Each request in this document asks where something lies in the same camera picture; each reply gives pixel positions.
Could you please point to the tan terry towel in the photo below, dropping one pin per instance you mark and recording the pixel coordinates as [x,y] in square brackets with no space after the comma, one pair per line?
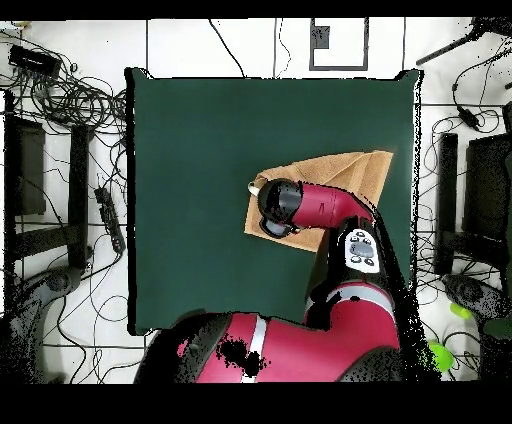
[352,168]

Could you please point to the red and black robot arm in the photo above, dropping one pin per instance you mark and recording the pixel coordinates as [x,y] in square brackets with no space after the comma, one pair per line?
[320,340]

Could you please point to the dark green table cloth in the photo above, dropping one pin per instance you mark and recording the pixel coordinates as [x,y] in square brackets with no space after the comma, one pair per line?
[200,160]

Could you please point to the black power strip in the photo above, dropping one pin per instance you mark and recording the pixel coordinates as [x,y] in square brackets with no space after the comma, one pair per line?
[110,220]

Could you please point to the grey floor stand base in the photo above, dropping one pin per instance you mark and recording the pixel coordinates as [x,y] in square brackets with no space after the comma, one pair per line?
[60,280]

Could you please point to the small bright green object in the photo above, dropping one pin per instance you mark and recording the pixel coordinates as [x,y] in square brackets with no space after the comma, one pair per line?
[460,310]

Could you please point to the dark grey floor device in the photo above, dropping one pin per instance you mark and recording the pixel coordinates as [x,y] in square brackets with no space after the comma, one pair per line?
[472,294]

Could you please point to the black power adapter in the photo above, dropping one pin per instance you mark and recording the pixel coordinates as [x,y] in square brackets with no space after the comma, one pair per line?
[468,118]

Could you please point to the bright green bowl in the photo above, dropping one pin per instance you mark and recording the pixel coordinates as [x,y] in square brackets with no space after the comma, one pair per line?
[443,356]

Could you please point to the black tripod rod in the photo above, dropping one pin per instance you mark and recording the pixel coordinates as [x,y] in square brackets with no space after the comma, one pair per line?
[444,51]

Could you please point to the black electronics box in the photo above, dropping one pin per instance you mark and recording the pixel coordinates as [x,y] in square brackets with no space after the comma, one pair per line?
[34,60]

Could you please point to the black metal frame stand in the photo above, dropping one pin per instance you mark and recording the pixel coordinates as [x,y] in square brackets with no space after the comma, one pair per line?
[446,200]
[78,180]

